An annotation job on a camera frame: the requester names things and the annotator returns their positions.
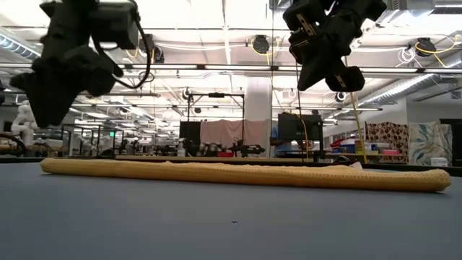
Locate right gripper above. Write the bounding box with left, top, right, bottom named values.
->
left=282, top=0, right=388, bottom=93

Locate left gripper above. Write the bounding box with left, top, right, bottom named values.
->
left=9, top=0, right=125, bottom=128

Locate yellow waffle weave towel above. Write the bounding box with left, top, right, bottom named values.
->
left=39, top=157, right=452, bottom=193

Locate black monitor on stand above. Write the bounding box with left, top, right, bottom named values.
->
left=276, top=113, right=325, bottom=160

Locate white humanoid robot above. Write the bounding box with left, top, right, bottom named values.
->
left=9, top=100, right=40, bottom=146

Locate clear storage box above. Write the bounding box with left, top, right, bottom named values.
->
left=363, top=142, right=384, bottom=156

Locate brown circle patterned fabric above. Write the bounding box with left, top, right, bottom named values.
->
left=365, top=121, right=411, bottom=164

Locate long ceiling light strip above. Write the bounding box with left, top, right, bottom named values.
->
left=0, top=63, right=462, bottom=75

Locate pink hanging cloth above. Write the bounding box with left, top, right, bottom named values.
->
left=199, top=118, right=271, bottom=149

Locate floral patterned fabric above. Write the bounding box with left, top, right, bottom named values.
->
left=409, top=121, right=453, bottom=167

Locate small black monitor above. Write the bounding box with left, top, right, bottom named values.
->
left=179, top=121, right=202, bottom=150

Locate long wooden table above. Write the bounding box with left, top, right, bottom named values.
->
left=115, top=155, right=318, bottom=163

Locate black cabinet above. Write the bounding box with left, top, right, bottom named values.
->
left=439, top=118, right=462, bottom=168

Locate long black hanging cable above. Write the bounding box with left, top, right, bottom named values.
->
left=294, top=61, right=305, bottom=120

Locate yellow power cable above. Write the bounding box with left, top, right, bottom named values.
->
left=347, top=90, right=369, bottom=165

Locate black cage frame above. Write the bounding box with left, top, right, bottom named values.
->
left=60, top=123, right=126, bottom=157

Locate silver air duct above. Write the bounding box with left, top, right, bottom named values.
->
left=0, top=34, right=41, bottom=61
left=360, top=59, right=462, bottom=105

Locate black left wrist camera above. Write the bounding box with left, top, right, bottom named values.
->
left=89, top=1, right=141, bottom=51

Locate black curved hose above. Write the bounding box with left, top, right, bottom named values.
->
left=0, top=132, right=32, bottom=157

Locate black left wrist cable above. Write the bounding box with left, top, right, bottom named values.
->
left=108, top=0, right=152, bottom=90

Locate black table frame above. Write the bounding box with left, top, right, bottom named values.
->
left=0, top=155, right=462, bottom=178

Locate black camera stand frame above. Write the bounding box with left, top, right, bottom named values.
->
left=186, top=92, right=247, bottom=158

